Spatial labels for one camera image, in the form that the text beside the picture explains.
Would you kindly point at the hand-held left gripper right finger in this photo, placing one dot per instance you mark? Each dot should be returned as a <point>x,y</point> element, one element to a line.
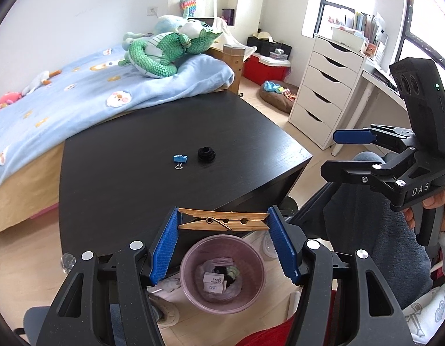
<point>283,252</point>

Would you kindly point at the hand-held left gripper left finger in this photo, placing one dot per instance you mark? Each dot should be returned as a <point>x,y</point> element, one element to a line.
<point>164,252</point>

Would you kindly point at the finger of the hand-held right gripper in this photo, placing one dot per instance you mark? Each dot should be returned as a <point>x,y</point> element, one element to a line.
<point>352,136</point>
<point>341,171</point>

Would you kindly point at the purple plastic waste bin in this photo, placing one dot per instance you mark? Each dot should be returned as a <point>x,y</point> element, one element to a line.
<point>193,270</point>

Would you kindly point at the wooden clothespin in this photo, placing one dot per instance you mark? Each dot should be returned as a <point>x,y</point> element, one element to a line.
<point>244,220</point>

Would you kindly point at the white cotton swab box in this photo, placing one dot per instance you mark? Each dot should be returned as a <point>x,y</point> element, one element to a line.
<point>213,282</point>

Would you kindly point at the person's right hand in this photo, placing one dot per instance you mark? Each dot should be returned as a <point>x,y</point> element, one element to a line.
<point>443,198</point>

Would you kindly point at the white sneaker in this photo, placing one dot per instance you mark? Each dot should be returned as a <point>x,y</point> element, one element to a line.
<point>269,247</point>
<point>168,313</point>

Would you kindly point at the white desk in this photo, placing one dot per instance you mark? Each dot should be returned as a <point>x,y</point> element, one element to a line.
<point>382,95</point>

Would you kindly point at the white drawer unit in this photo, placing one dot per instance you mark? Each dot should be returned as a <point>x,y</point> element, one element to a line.
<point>323,93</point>

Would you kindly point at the small black scrap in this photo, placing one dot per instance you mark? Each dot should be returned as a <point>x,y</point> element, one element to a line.
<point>220,271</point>

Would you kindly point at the clear plastic bag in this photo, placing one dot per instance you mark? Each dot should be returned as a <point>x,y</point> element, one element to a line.
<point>236,288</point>

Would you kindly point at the person's leg grey pants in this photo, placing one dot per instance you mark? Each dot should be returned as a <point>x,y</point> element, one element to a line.
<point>359,230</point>

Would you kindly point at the red cloth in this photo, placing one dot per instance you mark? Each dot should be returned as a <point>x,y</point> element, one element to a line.
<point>269,333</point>

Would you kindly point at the brown pet bed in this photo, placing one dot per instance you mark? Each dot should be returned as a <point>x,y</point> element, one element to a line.
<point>276,102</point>

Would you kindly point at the small blue binder clip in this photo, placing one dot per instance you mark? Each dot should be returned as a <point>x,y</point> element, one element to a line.
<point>180,159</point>

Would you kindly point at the blue pet toy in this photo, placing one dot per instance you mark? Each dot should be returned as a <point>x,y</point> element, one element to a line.
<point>271,86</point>

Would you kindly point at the small clear faceted object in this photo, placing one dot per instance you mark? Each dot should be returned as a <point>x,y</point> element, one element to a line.
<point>67,262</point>

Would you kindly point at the white storage box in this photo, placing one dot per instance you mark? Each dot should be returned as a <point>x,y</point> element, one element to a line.
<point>346,38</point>

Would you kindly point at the row of books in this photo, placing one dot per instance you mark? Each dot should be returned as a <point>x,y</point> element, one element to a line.
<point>370,25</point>

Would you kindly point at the black round cap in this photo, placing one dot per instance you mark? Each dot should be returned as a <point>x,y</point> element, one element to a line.
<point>206,154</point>

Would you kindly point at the red cooler box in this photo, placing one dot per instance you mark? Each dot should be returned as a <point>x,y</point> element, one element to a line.
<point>262,70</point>

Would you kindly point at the black storage bag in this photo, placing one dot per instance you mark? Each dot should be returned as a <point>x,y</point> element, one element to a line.
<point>265,46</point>

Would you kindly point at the beige hat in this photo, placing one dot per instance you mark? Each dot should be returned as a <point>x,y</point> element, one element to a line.
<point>262,36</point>

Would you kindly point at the bed with beige base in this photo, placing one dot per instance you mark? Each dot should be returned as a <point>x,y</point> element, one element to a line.
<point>28,194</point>

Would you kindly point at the white printed clothing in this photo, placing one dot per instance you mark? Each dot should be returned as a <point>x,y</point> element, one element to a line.
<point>431,317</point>

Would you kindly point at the purple box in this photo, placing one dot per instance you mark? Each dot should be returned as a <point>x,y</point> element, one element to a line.
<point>227,16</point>

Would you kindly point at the blue printed blanket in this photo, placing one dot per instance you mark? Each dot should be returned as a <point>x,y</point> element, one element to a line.
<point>82,93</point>

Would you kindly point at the green dragon plush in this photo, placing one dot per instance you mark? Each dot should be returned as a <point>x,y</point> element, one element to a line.
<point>154,52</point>

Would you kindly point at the rainbow striped bag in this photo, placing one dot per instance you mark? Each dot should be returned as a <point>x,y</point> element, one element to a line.
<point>188,6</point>

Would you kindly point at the white goose plush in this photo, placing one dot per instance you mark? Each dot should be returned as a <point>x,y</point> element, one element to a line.
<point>37,83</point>

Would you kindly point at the light blue plush toy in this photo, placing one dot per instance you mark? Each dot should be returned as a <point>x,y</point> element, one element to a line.
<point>166,23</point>

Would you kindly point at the pink plush toy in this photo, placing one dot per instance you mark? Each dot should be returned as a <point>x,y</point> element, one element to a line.
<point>8,99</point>

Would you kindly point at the wooden bed post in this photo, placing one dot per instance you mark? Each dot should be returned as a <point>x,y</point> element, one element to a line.
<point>231,65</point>

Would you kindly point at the white wall socket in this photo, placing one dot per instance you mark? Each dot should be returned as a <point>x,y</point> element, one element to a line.
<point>152,10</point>

